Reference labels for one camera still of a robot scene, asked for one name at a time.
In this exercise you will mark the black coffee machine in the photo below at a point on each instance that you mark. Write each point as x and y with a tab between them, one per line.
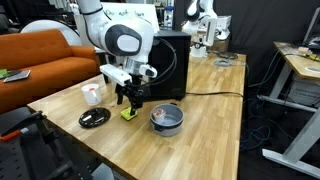
170	57

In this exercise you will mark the grey tape roll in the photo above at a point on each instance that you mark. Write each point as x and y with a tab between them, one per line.
223	62

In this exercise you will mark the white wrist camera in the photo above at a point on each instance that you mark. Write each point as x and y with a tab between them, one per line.
117	75

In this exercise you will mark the coffee pod cup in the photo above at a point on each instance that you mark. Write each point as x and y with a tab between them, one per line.
159	115

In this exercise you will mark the black pot lid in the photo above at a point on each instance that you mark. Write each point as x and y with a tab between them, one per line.
94	117

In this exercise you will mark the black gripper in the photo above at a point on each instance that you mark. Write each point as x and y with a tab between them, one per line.
133	92

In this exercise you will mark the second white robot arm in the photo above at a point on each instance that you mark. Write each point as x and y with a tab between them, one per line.
205	26

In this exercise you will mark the yellow smiley sponge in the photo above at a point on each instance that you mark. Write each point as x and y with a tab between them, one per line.
127	115

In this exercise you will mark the side desk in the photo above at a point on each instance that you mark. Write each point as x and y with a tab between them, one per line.
305	66

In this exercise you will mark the white cup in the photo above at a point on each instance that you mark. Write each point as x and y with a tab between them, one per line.
91	93

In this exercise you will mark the black camera mount rig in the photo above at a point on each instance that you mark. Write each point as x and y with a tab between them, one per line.
31	151

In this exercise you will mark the orange sofa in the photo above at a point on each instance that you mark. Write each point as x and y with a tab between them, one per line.
54	65

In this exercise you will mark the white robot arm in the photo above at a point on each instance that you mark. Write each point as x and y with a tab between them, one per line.
130	38

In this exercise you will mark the grey pot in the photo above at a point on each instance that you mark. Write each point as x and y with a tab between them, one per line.
172	122

